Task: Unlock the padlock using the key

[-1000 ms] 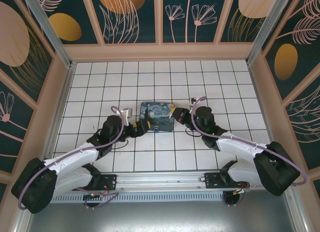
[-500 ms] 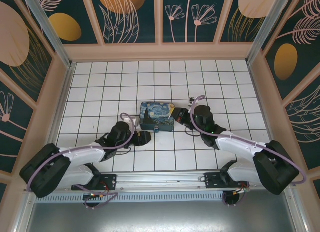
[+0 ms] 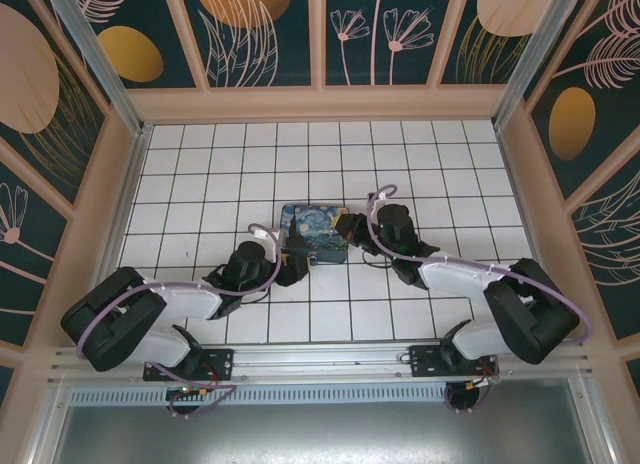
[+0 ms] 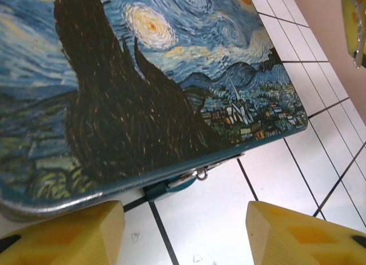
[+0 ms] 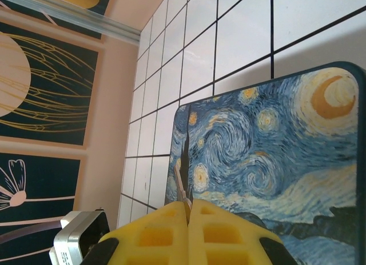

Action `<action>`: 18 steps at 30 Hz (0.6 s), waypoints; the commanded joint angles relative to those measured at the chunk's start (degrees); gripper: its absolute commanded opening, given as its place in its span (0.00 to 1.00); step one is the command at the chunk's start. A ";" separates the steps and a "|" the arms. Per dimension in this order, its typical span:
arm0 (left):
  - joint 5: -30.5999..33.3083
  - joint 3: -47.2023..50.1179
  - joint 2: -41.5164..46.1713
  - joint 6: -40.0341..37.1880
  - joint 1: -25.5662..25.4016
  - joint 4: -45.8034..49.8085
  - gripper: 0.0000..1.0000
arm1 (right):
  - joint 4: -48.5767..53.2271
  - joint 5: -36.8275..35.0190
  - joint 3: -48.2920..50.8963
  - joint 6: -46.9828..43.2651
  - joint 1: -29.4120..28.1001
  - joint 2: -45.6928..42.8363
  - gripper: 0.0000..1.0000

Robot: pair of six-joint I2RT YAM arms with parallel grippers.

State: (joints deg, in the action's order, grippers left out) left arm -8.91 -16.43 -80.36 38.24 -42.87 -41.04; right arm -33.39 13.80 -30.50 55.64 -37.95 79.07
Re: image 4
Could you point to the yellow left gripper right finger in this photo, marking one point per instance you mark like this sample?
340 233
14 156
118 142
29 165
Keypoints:
300 242

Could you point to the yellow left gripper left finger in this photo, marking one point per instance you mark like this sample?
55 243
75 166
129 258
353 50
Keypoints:
63 239

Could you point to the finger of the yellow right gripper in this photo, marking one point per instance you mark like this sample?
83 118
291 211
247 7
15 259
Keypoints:
349 25

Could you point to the silver key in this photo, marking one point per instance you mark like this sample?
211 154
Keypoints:
361 36

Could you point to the small teal padlock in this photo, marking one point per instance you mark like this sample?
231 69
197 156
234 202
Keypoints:
160 190

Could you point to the silver box latch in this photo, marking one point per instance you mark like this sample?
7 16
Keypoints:
186 178

